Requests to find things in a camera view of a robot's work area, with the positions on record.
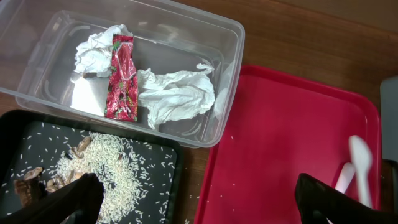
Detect white plastic spoon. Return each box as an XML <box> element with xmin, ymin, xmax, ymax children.
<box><xmin>349</xmin><ymin>135</ymin><xmax>373</xmax><ymax>208</ymax></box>

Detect rice and food scraps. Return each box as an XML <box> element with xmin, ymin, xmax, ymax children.
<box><xmin>1</xmin><ymin>124</ymin><xmax>177</xmax><ymax>224</ymax></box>

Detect crumpled white tissue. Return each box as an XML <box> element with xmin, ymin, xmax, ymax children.
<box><xmin>137</xmin><ymin>63</ymin><xmax>215</xmax><ymax>130</ymax></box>
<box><xmin>74</xmin><ymin>24</ymin><xmax>134</xmax><ymax>78</ymax></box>

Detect crumpled white tissue left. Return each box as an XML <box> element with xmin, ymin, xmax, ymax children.
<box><xmin>74</xmin><ymin>24</ymin><xmax>134</xmax><ymax>78</ymax></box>

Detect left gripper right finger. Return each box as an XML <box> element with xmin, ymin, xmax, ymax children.
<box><xmin>295</xmin><ymin>173</ymin><xmax>397</xmax><ymax>224</ymax></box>

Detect black food waste tray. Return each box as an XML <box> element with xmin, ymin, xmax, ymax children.
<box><xmin>1</xmin><ymin>110</ymin><xmax>183</xmax><ymax>223</ymax></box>

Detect red serving tray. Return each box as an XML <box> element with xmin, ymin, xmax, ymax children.
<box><xmin>195</xmin><ymin>65</ymin><xmax>381</xmax><ymax>223</ymax></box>

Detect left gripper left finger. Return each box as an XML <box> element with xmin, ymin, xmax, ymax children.
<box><xmin>1</xmin><ymin>174</ymin><xmax>104</xmax><ymax>224</ymax></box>

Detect white plastic fork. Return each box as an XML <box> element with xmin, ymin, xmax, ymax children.
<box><xmin>326</xmin><ymin>162</ymin><xmax>356</xmax><ymax>224</ymax></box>

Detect red snack wrapper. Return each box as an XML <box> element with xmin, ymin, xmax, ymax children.
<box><xmin>104</xmin><ymin>34</ymin><xmax>139</xmax><ymax>122</ymax></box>

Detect grey dishwasher rack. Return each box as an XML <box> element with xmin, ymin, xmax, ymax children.
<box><xmin>380</xmin><ymin>76</ymin><xmax>397</xmax><ymax>162</ymax></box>

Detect crumpled white tissue right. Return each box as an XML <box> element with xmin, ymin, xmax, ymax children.
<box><xmin>137</xmin><ymin>63</ymin><xmax>215</xmax><ymax>130</ymax></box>

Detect clear plastic waste bin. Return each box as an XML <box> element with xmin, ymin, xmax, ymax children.
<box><xmin>1</xmin><ymin>0</ymin><xmax>245</xmax><ymax>147</ymax></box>

